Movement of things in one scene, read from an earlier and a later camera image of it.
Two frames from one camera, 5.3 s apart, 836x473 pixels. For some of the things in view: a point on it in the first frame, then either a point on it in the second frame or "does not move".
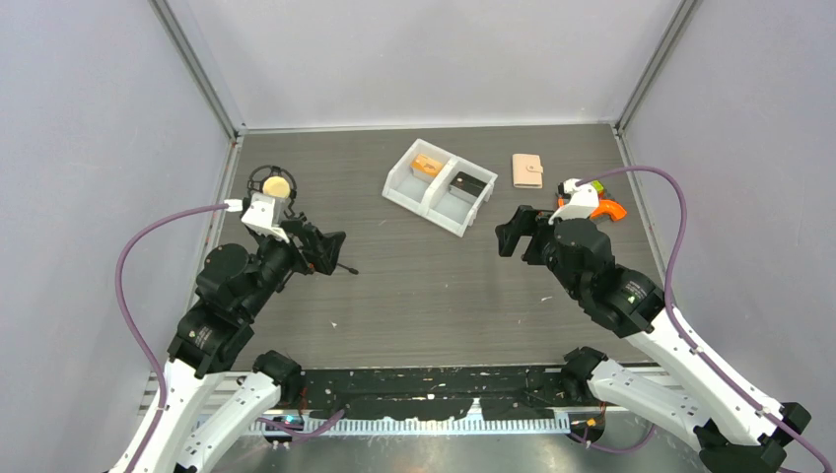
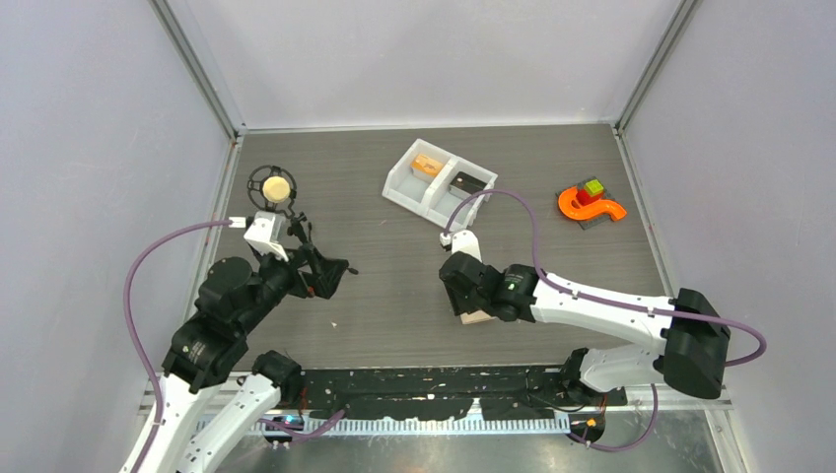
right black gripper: (525, 217) → (459, 304)
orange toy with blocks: (604, 206) does not move
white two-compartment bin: (440, 186) does not move
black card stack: (465, 186) does not move
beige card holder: (527, 171) → (474, 317)
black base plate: (435, 392) does not move
